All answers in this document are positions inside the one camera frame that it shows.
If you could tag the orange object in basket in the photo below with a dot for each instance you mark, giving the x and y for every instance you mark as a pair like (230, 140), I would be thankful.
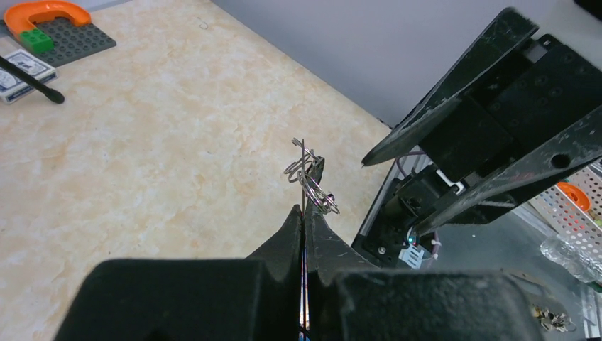
(576, 195)

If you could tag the clear plastic water bottle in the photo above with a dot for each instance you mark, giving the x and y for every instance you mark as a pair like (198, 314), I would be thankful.
(583, 263)

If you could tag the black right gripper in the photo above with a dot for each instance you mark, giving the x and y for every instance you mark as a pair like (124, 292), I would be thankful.
(511, 117)

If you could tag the black tripod stand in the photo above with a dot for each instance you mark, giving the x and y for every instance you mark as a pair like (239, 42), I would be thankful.
(15, 71)

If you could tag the orange plastic arch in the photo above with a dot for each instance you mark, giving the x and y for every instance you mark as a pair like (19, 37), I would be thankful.
(23, 17)

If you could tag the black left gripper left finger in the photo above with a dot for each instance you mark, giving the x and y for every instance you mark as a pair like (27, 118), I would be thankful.
(254, 298)

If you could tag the spare metal key bunch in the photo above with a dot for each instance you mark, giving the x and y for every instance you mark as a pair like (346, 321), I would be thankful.
(551, 321)

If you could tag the green lego brick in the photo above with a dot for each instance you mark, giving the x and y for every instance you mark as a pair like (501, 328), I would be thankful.
(36, 41)

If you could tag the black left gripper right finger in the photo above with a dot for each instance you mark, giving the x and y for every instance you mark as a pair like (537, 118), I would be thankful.
(351, 299)

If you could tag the white perforated plastic basket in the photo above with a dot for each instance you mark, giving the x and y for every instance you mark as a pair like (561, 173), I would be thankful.
(581, 228)

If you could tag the grey lego baseplate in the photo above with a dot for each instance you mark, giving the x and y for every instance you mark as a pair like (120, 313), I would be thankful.
(72, 42)

